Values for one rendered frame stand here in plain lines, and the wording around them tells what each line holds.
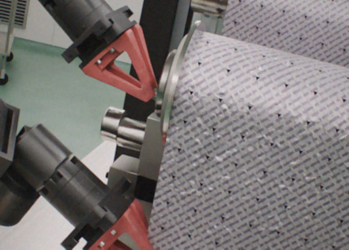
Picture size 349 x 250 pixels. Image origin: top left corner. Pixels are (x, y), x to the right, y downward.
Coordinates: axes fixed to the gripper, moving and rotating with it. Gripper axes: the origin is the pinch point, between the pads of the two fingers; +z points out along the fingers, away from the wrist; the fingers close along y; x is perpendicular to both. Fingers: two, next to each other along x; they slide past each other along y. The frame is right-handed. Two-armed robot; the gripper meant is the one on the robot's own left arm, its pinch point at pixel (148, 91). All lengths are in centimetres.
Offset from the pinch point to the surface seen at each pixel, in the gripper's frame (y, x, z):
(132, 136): -0.5, -5.2, 2.9
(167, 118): 8.5, 2.6, 2.9
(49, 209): -31, -39, 6
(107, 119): -0.7, -6.2, -0.5
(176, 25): -33.4, -0.7, -3.6
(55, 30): -555, -223, -81
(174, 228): 8.3, -4.7, 12.3
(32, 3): -558, -223, -119
